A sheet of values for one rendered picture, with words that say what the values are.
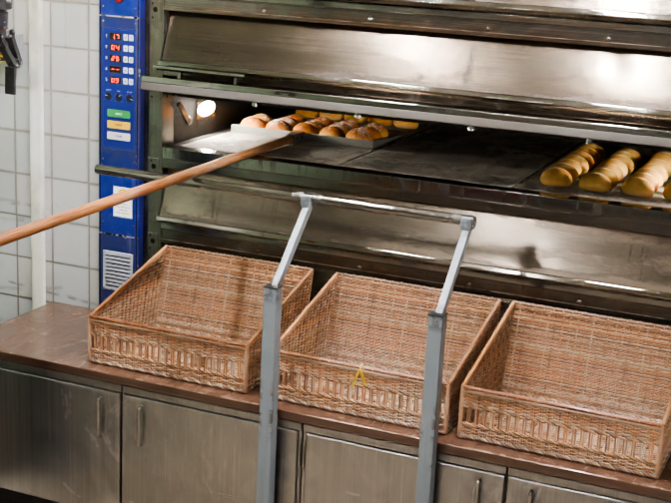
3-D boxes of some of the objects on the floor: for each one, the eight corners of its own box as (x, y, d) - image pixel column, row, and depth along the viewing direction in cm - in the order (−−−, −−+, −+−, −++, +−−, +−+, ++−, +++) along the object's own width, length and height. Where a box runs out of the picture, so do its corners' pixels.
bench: (59, 448, 464) (57, 298, 449) (736, 609, 375) (763, 429, 361) (-41, 509, 413) (-46, 342, 399) (714, 712, 325) (744, 507, 310)
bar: (100, 508, 419) (100, 163, 389) (463, 601, 373) (495, 217, 343) (44, 548, 391) (40, 179, 361) (429, 654, 345) (461, 241, 315)
